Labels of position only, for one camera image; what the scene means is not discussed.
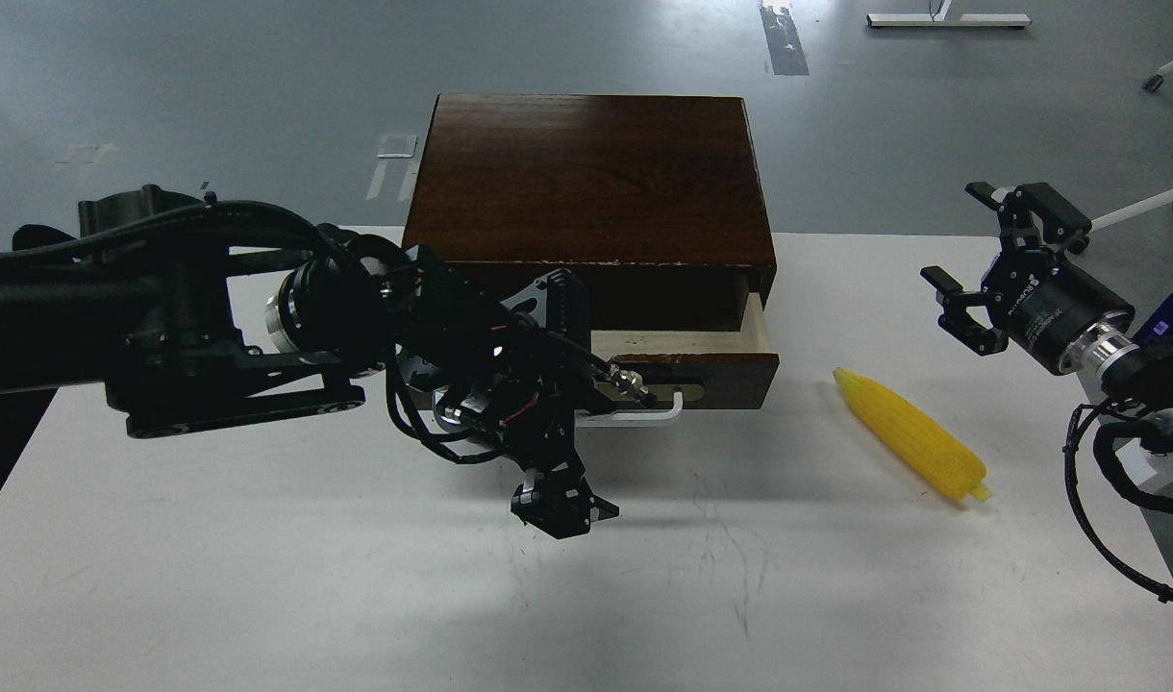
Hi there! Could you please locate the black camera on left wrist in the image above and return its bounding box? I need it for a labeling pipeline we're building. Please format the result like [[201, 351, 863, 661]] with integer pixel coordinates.
[[502, 267, 658, 408]]

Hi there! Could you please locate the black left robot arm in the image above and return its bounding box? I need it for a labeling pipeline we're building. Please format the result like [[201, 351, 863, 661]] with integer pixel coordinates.
[[0, 185, 645, 540]]

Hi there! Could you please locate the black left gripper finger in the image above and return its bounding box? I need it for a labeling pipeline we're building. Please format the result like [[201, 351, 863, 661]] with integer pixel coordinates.
[[572, 486, 621, 531], [509, 470, 587, 540]]

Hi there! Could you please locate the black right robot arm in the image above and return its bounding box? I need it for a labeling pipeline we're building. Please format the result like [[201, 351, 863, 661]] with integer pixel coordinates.
[[921, 183, 1173, 515]]

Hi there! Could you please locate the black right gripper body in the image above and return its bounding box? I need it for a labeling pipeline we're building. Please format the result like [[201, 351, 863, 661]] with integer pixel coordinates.
[[981, 253, 1135, 376]]

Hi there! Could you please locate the white desk leg base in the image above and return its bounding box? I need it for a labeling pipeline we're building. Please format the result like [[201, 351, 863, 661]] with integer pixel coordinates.
[[866, 1, 1035, 30]]

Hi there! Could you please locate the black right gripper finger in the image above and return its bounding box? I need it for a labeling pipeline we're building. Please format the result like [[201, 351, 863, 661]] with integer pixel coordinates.
[[920, 266, 1009, 358], [965, 183, 1092, 272]]

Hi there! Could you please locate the dark wooden drawer cabinet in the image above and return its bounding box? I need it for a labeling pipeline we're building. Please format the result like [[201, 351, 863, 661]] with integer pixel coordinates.
[[404, 93, 777, 332]]

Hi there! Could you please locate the yellow plastic corn cob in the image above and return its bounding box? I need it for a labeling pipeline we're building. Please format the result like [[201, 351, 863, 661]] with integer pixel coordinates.
[[832, 367, 991, 503]]

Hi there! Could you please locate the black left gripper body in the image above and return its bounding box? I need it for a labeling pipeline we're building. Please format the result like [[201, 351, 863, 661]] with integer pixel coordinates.
[[433, 360, 587, 477]]

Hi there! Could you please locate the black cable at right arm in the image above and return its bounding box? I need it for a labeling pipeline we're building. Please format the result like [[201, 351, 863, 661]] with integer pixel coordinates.
[[1062, 402, 1173, 612]]

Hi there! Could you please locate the white chair base with casters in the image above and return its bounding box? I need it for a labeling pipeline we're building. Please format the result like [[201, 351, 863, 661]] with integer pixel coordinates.
[[1067, 0, 1173, 256]]

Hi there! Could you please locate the wooden drawer with white handle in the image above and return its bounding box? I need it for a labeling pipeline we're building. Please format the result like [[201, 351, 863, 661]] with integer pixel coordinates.
[[423, 293, 781, 425]]

